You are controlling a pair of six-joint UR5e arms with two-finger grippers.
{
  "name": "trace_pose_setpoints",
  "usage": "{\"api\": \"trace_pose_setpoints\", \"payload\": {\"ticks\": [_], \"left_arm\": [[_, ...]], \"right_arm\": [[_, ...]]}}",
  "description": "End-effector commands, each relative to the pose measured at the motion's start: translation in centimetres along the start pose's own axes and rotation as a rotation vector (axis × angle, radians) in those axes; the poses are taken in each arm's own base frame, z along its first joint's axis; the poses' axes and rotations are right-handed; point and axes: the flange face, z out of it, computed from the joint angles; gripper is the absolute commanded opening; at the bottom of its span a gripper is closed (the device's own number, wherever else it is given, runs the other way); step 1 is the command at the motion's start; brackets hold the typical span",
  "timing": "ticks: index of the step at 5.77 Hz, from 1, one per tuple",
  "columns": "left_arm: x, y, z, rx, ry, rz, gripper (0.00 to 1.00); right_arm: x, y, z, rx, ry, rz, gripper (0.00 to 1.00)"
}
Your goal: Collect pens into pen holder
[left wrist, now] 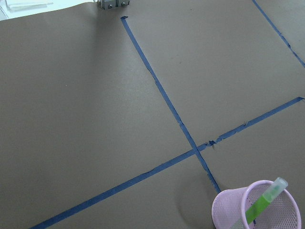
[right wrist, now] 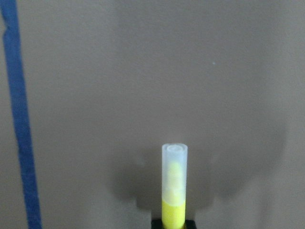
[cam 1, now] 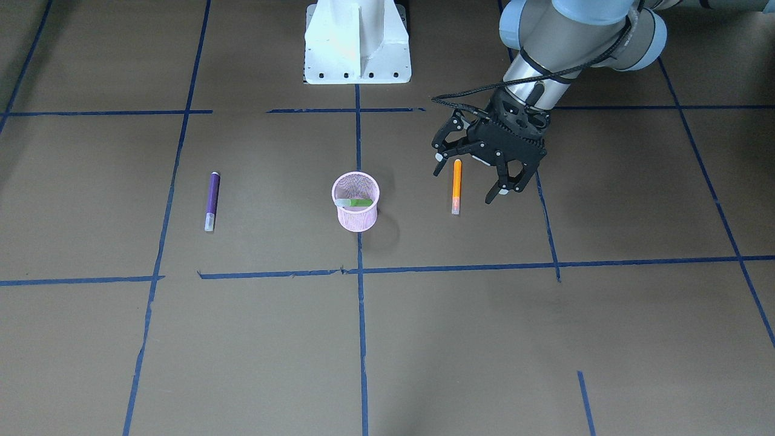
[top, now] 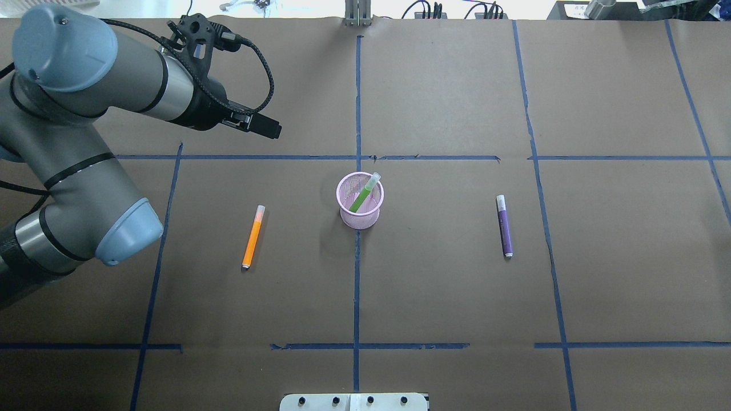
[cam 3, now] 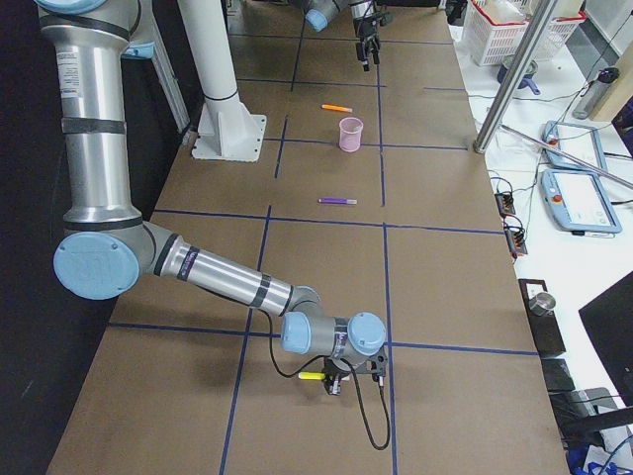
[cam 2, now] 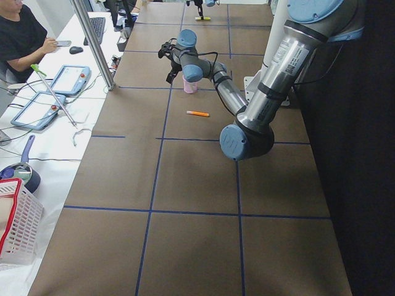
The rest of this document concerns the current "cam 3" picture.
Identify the purple marker pen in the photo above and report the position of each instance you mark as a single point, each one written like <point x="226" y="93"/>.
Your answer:
<point x="337" y="201"/>

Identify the white plastic basket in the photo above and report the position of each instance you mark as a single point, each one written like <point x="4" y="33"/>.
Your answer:
<point x="493" y="30"/>

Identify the near black power adapter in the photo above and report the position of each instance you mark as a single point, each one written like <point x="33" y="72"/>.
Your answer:
<point x="515" y="239"/>

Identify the blue teach pendant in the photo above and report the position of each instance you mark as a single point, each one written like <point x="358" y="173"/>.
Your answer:
<point x="582" y="142"/>
<point x="577" y="203"/>

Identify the far black power adapter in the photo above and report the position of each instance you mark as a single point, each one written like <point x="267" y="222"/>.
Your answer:
<point x="505" y="203"/>

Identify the small steel cup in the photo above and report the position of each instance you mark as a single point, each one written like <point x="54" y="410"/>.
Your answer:
<point x="541" y="304"/>

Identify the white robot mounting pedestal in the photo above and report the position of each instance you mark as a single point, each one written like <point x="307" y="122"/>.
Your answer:
<point x="227" y="130"/>

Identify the orange highlighter pen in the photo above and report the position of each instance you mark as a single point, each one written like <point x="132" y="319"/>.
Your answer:
<point x="336" y="108"/>

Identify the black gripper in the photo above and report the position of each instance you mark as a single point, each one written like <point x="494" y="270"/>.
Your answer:
<point x="335" y="378"/>
<point x="366" y="32"/>

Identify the pink mesh pen holder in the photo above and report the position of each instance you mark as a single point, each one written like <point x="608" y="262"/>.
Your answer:
<point x="350" y="134"/>

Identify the silver metal rod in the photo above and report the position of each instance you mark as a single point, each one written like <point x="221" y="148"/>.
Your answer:
<point x="569" y="157"/>

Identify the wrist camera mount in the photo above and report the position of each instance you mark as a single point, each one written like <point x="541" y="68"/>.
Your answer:
<point x="376" y="366"/>
<point x="383" y="19"/>

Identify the black box under cup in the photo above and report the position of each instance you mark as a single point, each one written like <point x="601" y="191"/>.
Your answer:
<point x="545" y="330"/>

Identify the far blue teach pendant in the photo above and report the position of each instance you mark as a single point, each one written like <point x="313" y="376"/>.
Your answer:
<point x="582" y="142"/>

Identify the yellow highlighter pen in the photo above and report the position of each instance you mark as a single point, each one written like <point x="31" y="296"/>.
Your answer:
<point x="311" y="376"/>

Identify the near blue teach pendant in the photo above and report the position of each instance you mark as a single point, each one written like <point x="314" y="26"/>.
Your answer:
<point x="577" y="203"/>

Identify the black power adapter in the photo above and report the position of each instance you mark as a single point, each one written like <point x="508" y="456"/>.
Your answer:
<point x="515" y="239"/>
<point x="505" y="203"/>

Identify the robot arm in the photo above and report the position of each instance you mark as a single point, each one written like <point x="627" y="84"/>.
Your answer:
<point x="108" y="245"/>
<point x="320" y="13"/>

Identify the aluminium frame post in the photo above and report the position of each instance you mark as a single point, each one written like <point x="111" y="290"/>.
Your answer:
<point x="534" y="33"/>

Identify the grey water bottle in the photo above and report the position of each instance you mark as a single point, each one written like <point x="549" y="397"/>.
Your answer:
<point x="595" y="92"/>

